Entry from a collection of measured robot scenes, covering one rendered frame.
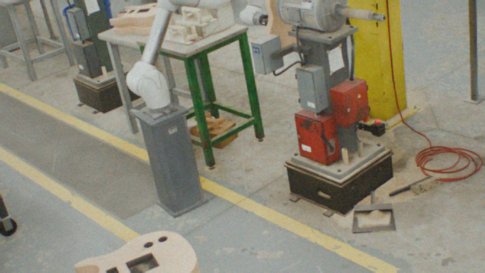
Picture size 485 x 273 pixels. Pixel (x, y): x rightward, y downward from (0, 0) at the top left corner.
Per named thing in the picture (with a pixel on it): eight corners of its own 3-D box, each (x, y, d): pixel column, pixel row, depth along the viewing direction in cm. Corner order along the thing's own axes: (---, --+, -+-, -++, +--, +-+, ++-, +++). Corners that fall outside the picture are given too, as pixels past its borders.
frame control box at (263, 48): (308, 76, 431) (302, 35, 420) (283, 89, 420) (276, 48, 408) (280, 68, 449) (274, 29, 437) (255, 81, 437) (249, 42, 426)
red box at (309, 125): (341, 159, 447) (334, 106, 431) (327, 167, 440) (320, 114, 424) (312, 149, 465) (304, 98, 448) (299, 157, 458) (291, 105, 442)
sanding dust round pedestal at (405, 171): (501, 145, 490) (501, 140, 488) (364, 249, 412) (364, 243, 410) (342, 101, 595) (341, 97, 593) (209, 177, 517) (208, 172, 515)
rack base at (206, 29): (221, 30, 515) (219, 18, 511) (204, 38, 505) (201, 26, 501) (196, 26, 533) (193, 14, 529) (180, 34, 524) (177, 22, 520)
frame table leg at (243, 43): (265, 140, 555) (247, 30, 515) (260, 143, 552) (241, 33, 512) (260, 138, 559) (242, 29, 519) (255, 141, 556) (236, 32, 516)
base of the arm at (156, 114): (157, 122, 446) (155, 114, 444) (141, 113, 464) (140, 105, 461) (182, 112, 454) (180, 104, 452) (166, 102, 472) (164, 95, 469)
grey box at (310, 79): (328, 107, 435) (317, 22, 411) (317, 113, 429) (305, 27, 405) (311, 102, 446) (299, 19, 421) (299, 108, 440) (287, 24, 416)
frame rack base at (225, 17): (235, 24, 523) (231, 1, 516) (220, 31, 514) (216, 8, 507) (211, 20, 542) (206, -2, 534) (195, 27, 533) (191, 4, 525)
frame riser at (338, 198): (400, 178, 473) (398, 146, 462) (339, 222, 440) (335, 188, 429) (343, 158, 510) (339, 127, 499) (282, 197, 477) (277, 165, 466)
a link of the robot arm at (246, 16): (250, 24, 478) (255, 5, 477) (234, 21, 489) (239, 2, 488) (260, 27, 486) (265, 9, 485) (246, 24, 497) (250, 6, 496)
